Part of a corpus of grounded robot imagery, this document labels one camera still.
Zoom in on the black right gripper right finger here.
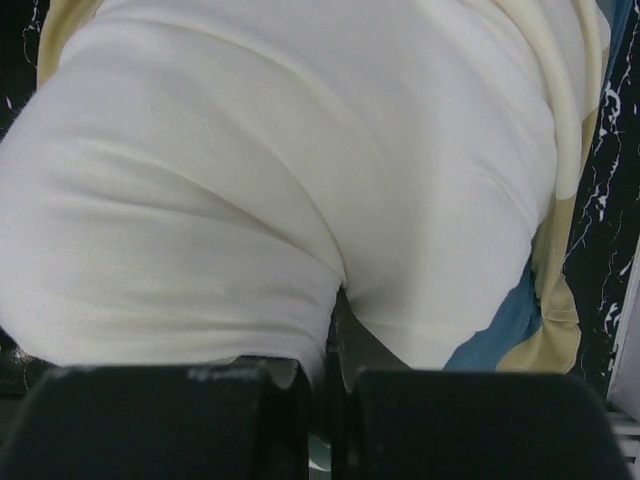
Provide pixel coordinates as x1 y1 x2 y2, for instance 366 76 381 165
326 293 631 479

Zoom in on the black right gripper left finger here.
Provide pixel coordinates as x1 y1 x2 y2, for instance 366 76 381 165
1 357 309 479

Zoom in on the blue beige patchwork pillowcase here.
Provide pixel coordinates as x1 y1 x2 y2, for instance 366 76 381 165
37 0 626 374

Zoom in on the white pillow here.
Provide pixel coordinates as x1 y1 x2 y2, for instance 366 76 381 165
1 1 559 384

